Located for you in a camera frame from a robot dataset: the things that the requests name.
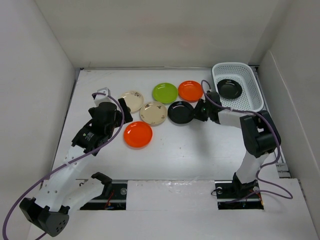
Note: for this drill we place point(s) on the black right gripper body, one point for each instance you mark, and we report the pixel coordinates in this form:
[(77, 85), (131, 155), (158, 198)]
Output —
[(209, 110)]

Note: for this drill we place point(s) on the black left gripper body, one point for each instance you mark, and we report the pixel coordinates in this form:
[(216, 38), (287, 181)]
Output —
[(118, 122)]

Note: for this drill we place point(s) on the black plate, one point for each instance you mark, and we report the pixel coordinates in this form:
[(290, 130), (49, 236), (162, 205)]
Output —
[(180, 112)]

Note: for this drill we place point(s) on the beige plate with red stamps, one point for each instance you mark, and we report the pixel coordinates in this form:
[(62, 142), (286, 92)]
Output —
[(153, 113)]

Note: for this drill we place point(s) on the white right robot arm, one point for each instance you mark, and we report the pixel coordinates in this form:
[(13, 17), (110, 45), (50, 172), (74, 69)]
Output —
[(260, 137)]

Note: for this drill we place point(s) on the orange plate near left arm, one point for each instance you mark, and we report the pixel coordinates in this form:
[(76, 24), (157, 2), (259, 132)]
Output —
[(138, 134)]

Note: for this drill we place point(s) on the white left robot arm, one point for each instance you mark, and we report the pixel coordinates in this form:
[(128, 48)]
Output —
[(51, 208)]

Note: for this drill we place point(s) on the white perforated plastic bin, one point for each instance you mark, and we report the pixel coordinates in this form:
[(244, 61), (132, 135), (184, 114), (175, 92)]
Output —
[(251, 98)]

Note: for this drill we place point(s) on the cream plate with leaf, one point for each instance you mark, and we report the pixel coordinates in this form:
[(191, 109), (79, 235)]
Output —
[(133, 99)]

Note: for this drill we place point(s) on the orange plate near green plate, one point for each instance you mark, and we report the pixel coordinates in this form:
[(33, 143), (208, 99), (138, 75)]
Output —
[(190, 90)]

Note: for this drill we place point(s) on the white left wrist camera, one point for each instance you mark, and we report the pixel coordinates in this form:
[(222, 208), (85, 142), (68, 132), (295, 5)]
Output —
[(102, 96)]

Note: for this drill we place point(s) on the black metal base rail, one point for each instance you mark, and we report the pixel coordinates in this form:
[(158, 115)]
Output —
[(171, 195)]

